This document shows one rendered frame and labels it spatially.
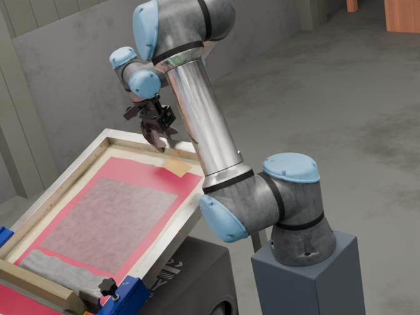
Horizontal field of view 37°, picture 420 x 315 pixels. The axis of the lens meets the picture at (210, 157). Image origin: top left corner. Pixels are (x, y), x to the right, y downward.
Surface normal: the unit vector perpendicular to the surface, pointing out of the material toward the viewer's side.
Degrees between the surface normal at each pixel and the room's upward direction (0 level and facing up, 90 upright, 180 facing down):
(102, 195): 15
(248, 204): 64
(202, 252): 0
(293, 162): 7
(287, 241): 73
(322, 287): 90
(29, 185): 90
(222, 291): 92
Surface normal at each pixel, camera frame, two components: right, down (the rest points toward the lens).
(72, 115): 0.73, 0.17
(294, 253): -0.42, 0.19
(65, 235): -0.35, -0.73
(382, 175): -0.20, -0.88
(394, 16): -0.69, 0.44
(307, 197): 0.43, 0.33
